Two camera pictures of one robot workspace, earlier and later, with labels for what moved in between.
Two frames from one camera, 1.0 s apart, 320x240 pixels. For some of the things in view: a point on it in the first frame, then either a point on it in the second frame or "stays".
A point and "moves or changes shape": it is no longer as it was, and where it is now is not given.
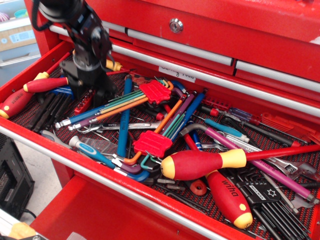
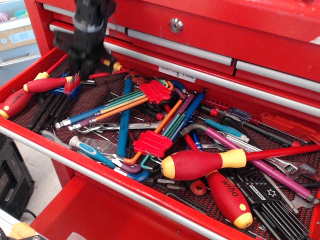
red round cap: x=198 y=187 stays
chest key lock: x=176 y=25 stays
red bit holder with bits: x=85 y=102 moves or changes shape
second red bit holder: x=215 y=102 stays
